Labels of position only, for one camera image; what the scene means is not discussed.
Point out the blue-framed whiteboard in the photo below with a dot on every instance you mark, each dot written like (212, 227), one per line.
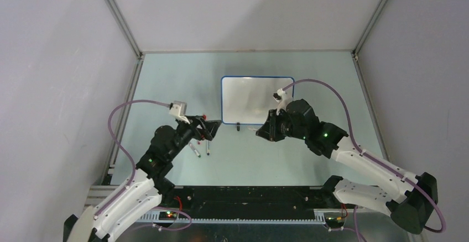
(246, 100)

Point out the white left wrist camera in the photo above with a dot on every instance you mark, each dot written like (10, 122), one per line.
(178, 109)

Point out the blue whiteboard marker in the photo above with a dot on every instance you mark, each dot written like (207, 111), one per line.
(207, 147)

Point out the green whiteboard marker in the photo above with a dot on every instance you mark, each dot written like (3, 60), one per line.
(195, 150)

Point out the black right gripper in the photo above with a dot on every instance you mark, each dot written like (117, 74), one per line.
(269, 130)

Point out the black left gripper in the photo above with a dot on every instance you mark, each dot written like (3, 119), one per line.
(209, 127)

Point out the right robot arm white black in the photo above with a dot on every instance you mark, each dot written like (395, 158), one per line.
(408, 199)

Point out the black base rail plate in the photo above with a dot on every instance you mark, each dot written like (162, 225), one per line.
(250, 202)

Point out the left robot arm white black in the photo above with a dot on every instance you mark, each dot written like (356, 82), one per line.
(144, 189)

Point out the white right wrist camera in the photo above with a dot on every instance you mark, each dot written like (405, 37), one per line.
(283, 98)

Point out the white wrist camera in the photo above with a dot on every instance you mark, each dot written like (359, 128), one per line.
(283, 98)
(178, 109)

